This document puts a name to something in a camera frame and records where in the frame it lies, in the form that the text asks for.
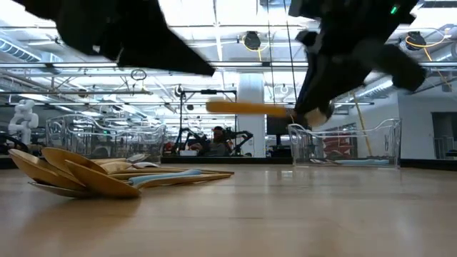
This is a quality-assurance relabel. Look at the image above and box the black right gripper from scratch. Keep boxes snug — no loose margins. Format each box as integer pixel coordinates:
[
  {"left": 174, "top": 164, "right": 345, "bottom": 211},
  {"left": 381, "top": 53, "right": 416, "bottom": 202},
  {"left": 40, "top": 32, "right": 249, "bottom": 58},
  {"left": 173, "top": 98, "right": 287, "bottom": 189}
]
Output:
[{"left": 294, "top": 21, "right": 428, "bottom": 115}]

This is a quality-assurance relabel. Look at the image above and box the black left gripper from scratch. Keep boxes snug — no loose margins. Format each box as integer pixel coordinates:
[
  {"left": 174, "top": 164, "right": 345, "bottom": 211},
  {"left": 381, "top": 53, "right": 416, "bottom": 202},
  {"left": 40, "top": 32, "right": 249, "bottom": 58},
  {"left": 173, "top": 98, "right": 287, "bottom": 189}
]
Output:
[{"left": 14, "top": 0, "right": 217, "bottom": 77}]

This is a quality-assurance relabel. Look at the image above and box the black monitor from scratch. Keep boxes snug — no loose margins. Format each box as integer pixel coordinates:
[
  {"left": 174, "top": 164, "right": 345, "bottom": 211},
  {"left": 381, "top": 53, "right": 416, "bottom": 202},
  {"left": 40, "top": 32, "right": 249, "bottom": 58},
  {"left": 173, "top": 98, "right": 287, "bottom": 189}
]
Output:
[{"left": 266, "top": 116, "right": 297, "bottom": 158}]

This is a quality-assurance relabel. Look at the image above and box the red cabinet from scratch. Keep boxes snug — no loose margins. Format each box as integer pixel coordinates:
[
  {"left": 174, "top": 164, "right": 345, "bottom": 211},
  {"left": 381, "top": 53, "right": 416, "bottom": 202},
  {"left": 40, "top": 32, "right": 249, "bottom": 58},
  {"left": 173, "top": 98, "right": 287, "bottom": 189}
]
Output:
[{"left": 322, "top": 134, "right": 355, "bottom": 160}]

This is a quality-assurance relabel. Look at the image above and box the long ceiling light strip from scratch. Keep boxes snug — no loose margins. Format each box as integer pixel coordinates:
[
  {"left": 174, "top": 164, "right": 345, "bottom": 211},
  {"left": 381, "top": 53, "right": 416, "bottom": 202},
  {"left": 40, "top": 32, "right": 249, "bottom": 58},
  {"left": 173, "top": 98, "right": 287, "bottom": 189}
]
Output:
[{"left": 0, "top": 61, "right": 457, "bottom": 69}]

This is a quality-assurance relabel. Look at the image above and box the clear plastic bin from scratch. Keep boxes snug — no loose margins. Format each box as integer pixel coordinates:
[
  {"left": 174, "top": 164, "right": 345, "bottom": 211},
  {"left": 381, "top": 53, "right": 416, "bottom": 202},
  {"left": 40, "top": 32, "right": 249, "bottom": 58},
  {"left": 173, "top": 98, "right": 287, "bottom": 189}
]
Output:
[
  {"left": 287, "top": 117, "right": 403, "bottom": 168},
  {"left": 44, "top": 114, "right": 168, "bottom": 166}
]

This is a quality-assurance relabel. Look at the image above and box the white pillar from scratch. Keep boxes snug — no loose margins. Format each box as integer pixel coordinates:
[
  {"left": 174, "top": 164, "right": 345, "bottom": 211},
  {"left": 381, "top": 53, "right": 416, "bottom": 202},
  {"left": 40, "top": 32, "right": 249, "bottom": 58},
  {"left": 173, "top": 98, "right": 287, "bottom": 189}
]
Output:
[{"left": 236, "top": 73, "right": 267, "bottom": 158}]

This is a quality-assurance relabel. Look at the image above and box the person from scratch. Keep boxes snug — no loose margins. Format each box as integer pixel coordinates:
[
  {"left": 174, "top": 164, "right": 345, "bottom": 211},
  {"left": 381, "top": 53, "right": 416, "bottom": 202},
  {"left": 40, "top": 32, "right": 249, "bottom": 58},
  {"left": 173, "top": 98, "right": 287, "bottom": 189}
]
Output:
[{"left": 198, "top": 125, "right": 233, "bottom": 157}]

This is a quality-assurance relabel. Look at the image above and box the hanging black cable loop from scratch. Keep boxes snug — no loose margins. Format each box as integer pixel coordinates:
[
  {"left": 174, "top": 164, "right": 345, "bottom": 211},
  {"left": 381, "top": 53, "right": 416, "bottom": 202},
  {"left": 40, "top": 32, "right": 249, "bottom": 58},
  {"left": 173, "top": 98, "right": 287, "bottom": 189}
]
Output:
[{"left": 130, "top": 69, "right": 148, "bottom": 90}]

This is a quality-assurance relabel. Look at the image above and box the silver ceiling duct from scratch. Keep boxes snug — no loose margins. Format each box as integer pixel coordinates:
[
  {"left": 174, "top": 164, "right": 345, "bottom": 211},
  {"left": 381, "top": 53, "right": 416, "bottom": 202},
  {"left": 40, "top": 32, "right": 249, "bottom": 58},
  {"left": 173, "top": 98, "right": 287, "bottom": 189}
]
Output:
[{"left": 351, "top": 76, "right": 397, "bottom": 103}]

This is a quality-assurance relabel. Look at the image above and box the distant black gantry frame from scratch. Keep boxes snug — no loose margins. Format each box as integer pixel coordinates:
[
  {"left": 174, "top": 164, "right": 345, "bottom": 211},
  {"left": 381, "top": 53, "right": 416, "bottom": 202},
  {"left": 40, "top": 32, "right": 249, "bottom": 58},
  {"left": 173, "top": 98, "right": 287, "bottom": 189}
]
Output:
[{"left": 179, "top": 89, "right": 238, "bottom": 157}]

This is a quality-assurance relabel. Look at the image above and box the yellow hanging cable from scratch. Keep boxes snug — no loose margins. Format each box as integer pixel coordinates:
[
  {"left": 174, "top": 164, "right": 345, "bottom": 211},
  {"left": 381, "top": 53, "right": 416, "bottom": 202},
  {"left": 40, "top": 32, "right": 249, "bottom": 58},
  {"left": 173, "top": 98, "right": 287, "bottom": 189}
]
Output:
[{"left": 351, "top": 91, "right": 375, "bottom": 158}]

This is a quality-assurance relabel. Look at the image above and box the thin black hanging cable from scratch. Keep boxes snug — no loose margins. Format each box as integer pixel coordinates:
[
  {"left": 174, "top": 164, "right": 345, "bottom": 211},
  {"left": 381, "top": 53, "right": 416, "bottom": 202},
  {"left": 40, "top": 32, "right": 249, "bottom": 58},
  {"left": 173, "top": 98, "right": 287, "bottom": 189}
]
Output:
[{"left": 266, "top": 0, "right": 276, "bottom": 110}]

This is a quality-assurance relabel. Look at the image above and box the black ceiling cable reel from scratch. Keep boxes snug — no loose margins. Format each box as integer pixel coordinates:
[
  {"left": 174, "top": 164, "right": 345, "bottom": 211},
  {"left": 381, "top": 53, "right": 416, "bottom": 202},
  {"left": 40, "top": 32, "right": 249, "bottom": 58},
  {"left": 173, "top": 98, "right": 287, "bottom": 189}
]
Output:
[
  {"left": 405, "top": 31, "right": 428, "bottom": 49},
  {"left": 242, "top": 31, "right": 263, "bottom": 51}
]

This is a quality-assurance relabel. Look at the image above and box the ribbed ceiling duct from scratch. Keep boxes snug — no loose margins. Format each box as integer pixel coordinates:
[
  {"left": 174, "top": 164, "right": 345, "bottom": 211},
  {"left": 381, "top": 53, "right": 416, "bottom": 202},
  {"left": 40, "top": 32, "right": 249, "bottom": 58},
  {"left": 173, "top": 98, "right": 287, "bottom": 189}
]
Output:
[{"left": 0, "top": 35, "right": 64, "bottom": 65}]

